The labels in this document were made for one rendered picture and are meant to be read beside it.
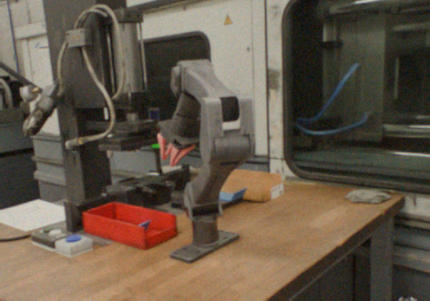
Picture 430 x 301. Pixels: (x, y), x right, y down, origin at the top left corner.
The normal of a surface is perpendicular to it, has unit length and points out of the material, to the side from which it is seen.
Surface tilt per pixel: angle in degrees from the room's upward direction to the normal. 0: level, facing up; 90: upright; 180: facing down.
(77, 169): 90
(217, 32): 90
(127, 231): 90
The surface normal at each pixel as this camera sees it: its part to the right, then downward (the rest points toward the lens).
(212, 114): 0.20, 0.09
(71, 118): -0.68, 0.21
